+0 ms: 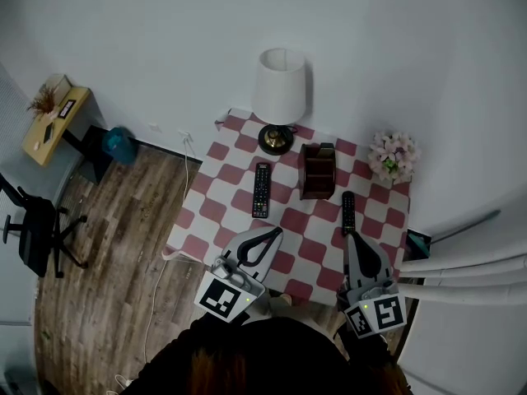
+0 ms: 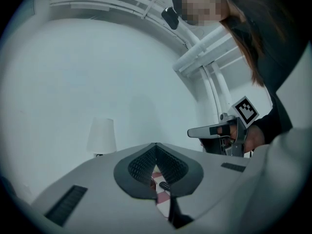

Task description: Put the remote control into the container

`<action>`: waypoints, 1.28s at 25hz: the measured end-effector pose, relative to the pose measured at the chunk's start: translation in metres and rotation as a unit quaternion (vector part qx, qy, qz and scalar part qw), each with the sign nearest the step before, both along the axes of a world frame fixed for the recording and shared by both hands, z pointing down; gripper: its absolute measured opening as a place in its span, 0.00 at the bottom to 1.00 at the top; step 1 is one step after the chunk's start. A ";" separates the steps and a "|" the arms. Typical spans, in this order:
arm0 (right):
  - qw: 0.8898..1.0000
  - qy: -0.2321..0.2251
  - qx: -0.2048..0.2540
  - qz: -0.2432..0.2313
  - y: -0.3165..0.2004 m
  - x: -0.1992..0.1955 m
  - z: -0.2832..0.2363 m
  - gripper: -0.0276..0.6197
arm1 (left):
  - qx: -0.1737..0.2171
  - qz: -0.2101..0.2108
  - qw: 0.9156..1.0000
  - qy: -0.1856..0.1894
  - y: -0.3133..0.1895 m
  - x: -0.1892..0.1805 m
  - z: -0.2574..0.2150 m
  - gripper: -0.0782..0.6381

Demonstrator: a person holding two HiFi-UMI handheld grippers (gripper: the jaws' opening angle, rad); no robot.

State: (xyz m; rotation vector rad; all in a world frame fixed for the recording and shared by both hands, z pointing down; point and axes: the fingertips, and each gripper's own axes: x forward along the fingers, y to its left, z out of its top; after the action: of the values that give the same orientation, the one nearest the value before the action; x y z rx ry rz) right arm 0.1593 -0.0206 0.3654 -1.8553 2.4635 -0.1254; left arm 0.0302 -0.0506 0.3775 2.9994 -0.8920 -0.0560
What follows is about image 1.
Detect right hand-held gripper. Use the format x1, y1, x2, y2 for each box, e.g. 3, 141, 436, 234
336, 232, 408, 340

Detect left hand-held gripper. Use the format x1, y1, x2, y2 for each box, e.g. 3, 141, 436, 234
193, 225, 285, 325

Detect small black remote control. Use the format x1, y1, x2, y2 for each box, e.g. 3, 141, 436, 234
340, 190, 357, 237

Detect large black remote control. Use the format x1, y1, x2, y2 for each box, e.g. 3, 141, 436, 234
251, 161, 273, 220

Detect brown wooden organizer box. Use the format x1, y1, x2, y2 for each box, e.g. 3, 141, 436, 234
298, 142, 337, 201

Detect person's left forearm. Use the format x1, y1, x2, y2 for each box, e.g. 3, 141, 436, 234
193, 314, 252, 339

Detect person's right forearm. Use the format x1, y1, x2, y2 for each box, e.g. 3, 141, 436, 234
337, 327, 392, 369

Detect teal box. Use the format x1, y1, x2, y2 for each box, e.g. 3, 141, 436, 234
405, 228, 432, 261

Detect pale rectangular box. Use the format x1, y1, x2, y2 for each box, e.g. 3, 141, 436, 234
43, 73, 71, 98

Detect person's beige shoe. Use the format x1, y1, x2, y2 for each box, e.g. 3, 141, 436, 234
267, 293, 293, 318

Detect pink checkered tablecloth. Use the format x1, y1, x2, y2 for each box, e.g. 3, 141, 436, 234
161, 107, 413, 308

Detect person's black top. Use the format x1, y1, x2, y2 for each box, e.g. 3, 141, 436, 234
135, 317, 413, 395

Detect white curtains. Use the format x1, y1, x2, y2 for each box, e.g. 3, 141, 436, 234
399, 216, 527, 308

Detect pink flower bouquet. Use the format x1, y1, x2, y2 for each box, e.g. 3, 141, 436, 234
367, 131, 422, 184

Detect white table lamp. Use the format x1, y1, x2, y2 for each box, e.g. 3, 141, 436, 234
250, 47, 308, 156

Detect teal trash bin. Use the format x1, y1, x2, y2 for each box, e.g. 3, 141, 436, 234
101, 126, 138, 165

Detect black office chair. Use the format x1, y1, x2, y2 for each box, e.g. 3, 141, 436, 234
0, 173, 90, 279

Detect yellow wooden side desk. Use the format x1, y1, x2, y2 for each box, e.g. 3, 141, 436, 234
22, 86, 114, 184

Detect dried brown plant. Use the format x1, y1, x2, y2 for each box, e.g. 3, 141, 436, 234
26, 83, 58, 119

